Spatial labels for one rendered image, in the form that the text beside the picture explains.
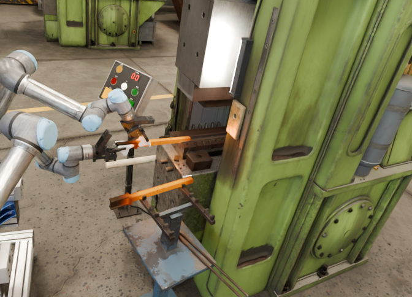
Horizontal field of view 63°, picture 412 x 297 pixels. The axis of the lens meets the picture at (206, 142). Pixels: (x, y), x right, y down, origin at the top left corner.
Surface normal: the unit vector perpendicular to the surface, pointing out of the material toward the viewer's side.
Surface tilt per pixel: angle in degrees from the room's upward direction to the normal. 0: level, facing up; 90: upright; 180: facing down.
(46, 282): 0
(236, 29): 90
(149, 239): 0
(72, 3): 90
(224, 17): 90
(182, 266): 0
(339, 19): 89
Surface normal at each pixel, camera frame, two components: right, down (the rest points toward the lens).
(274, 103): 0.46, 0.50
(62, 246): 0.17, -0.85
